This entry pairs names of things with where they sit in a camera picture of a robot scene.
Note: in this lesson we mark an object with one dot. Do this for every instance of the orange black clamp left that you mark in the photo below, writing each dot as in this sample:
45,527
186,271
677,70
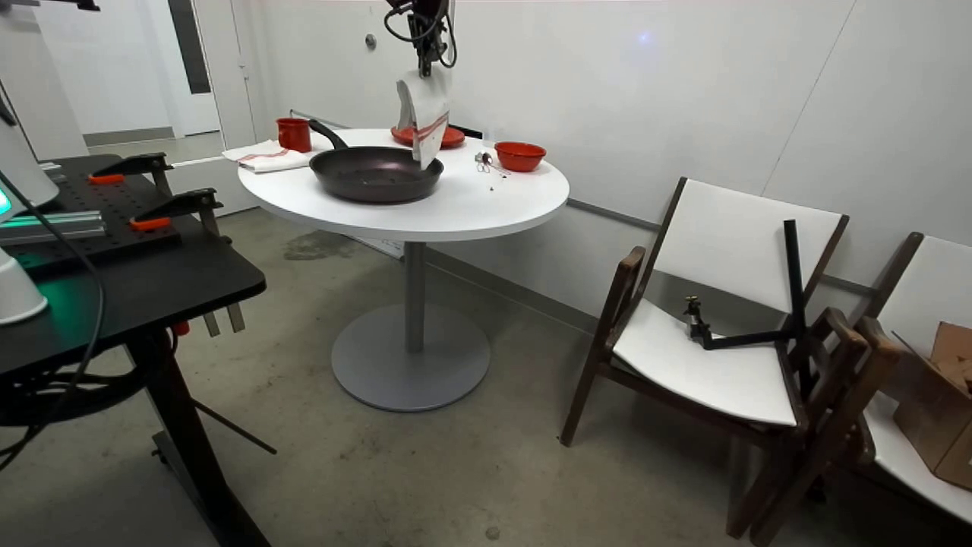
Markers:
153,163

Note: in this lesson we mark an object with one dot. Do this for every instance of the orange black clamp right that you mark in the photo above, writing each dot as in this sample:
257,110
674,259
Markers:
201,203

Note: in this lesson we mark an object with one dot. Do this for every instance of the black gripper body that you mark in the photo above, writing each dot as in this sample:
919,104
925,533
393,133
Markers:
430,28

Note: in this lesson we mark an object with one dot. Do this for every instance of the black frying pan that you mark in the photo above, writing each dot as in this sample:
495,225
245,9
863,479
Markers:
372,176

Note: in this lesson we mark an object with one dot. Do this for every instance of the black metal stand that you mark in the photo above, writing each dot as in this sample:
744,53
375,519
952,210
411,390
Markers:
763,326

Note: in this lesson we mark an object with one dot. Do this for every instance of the red plate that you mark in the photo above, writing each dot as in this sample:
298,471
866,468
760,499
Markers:
455,137

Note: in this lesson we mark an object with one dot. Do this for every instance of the cardboard box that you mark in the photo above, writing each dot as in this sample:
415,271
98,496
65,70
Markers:
936,404

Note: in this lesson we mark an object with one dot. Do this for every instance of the red cup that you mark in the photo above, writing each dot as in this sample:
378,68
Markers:
292,134

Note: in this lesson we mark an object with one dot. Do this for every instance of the orange black clamp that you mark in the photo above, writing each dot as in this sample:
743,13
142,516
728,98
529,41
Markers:
201,203
153,163

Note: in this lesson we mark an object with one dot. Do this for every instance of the white towel with red stripes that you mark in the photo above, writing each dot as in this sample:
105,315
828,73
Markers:
423,110

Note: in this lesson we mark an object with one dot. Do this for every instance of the black desk with pegboard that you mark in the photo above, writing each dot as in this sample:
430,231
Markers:
106,333

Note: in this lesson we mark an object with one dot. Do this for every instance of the red bowl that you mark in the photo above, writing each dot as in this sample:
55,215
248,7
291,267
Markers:
519,155

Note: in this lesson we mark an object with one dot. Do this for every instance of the round white pedestal table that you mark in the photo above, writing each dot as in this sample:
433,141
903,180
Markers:
415,355

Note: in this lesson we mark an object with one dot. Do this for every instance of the wooden chair white cushion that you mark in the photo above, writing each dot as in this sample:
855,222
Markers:
715,322

